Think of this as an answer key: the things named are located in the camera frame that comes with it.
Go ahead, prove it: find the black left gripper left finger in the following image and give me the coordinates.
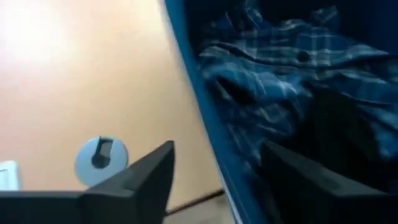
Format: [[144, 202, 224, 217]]
[[0, 140, 175, 224]]

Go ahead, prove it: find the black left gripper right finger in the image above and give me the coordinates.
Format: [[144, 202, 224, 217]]
[[261, 139, 398, 224]]

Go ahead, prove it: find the navy white striped laundry bin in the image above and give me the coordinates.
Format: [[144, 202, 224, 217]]
[[160, 0, 398, 224]]

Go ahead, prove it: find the small round tape roll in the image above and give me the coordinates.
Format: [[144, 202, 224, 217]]
[[73, 136, 129, 188]]

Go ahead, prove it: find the light wooden desk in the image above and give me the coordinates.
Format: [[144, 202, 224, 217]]
[[0, 0, 225, 217]]

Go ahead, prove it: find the dark patterned garment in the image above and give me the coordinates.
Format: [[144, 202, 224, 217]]
[[198, 0, 398, 175]]

